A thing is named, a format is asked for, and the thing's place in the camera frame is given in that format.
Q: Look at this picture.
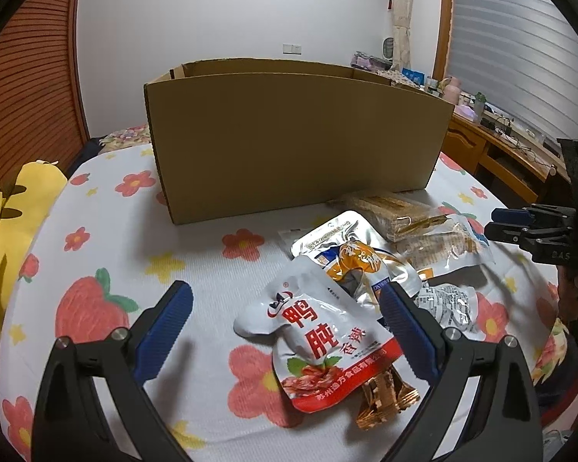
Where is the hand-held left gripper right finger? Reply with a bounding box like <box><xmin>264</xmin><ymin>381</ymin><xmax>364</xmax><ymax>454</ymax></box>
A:
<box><xmin>378</xmin><ymin>280</ymin><xmax>545</xmax><ymax>462</ymax></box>

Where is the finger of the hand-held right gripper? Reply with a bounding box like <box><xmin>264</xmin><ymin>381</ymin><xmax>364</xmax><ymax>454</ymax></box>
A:
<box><xmin>491</xmin><ymin>204</ymin><xmax>577</xmax><ymax>230</ymax></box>
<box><xmin>484</xmin><ymin>223</ymin><xmax>578</xmax><ymax>263</ymax></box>

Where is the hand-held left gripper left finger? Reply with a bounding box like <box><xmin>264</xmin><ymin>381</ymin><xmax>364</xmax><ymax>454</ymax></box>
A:
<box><xmin>31</xmin><ymin>280</ymin><xmax>208</xmax><ymax>462</ymax></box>

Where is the orange clear biscuit packet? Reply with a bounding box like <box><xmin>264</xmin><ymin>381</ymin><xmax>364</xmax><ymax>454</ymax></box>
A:
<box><xmin>395</xmin><ymin>216</ymin><xmax>496</xmax><ymax>284</ymax></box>

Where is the silver orange snack pouch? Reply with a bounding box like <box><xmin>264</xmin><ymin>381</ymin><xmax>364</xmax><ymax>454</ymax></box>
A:
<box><xmin>290</xmin><ymin>210</ymin><xmax>422</xmax><ymax>318</ymax></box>

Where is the white red snack pouch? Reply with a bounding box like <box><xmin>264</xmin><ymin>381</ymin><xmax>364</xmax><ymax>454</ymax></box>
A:
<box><xmin>234</xmin><ymin>255</ymin><xmax>405</xmax><ymax>415</ymax></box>

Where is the brown cardboard box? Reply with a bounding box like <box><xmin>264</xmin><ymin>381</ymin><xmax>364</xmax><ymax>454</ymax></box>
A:
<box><xmin>143</xmin><ymin>59</ymin><xmax>456</xmax><ymax>226</ymax></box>

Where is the silver printed snack packet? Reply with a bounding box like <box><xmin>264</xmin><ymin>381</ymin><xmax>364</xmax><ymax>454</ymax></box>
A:
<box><xmin>414</xmin><ymin>284</ymin><xmax>482</xmax><ymax>343</ymax></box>

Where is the fruit flower printed bedsheet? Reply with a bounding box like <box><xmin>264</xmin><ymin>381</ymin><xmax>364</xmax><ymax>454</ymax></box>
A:
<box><xmin>0</xmin><ymin>143</ymin><xmax>578</xmax><ymax>462</ymax></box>

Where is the wooden desk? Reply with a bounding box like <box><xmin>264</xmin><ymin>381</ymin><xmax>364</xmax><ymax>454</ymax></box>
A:
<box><xmin>442</xmin><ymin>105</ymin><xmax>572</xmax><ymax>203</ymax></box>

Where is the gold brown snack wrapper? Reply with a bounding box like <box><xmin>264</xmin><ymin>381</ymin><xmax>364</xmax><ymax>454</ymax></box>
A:
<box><xmin>355</xmin><ymin>365</ymin><xmax>421</xmax><ymax>430</ymax></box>

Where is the clear wafer biscuit packet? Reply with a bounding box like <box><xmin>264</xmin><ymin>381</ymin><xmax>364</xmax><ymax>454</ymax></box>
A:
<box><xmin>338</xmin><ymin>191</ymin><xmax>432</xmax><ymax>232</ymax></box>
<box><xmin>385</xmin><ymin>204</ymin><xmax>463</xmax><ymax>244</ymax></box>

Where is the pink bottle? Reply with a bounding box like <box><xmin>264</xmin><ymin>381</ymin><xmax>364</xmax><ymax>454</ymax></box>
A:
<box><xmin>442</xmin><ymin>76</ymin><xmax>464</xmax><ymax>102</ymax></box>

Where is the yellow plush toy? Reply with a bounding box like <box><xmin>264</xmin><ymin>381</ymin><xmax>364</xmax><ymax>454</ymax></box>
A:
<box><xmin>0</xmin><ymin>159</ymin><xmax>69</xmax><ymax>310</ymax></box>

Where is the floral quilt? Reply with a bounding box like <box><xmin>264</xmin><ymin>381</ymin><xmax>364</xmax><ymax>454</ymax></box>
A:
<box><xmin>98</xmin><ymin>124</ymin><xmax>153</xmax><ymax>156</ymax></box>

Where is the purple patterned pouch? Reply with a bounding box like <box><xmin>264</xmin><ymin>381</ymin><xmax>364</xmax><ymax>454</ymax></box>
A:
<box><xmin>350</xmin><ymin>51</ymin><xmax>391</xmax><ymax>71</ymax></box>

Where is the beige curtain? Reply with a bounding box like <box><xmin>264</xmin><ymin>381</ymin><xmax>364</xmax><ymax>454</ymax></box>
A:
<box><xmin>380</xmin><ymin>0</ymin><xmax>418</xmax><ymax>71</ymax></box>

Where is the wooden louvred wardrobe door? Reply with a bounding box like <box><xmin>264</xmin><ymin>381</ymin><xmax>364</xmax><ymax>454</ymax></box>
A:
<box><xmin>0</xmin><ymin>0</ymin><xmax>90</xmax><ymax>203</ymax></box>

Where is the wooden window frame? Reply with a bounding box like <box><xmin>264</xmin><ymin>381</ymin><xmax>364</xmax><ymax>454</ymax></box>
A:
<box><xmin>430</xmin><ymin>0</ymin><xmax>456</xmax><ymax>84</ymax></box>

